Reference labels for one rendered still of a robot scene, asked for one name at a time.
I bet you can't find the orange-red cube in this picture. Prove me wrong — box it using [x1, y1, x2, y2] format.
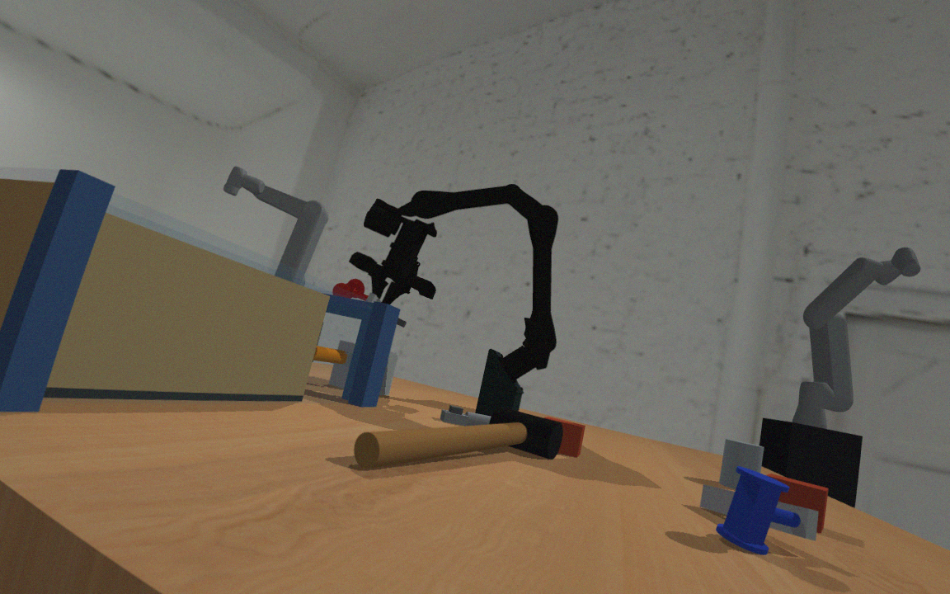
[766, 474, 829, 533]
[544, 417, 586, 458]

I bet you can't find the wooden-handled mallet with black head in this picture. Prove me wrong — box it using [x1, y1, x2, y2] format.
[354, 407, 563, 469]

